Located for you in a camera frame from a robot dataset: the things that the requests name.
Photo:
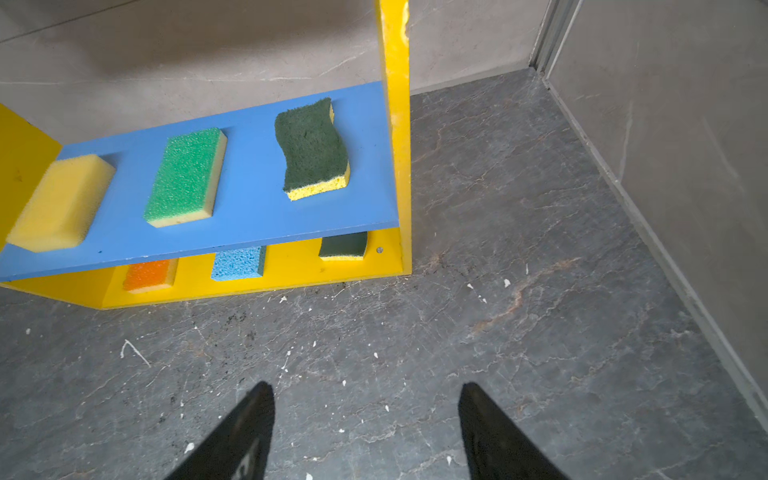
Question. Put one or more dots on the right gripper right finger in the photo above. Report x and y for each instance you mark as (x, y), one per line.
(494, 446)

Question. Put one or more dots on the blue sponge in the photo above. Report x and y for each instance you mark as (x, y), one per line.
(239, 264)

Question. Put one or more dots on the bright green sponge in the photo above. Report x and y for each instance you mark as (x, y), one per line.
(186, 182)

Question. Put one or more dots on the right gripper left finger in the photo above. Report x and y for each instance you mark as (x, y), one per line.
(239, 446)

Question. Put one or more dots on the yellow sponge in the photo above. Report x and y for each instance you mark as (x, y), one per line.
(63, 205)

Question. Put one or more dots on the dark green sponge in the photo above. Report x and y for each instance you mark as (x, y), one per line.
(348, 247)
(316, 157)

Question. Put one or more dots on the yellow shelf pink blue boards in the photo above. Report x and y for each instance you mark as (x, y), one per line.
(251, 208)

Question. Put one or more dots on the orange sponge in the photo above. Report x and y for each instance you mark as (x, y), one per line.
(150, 276)

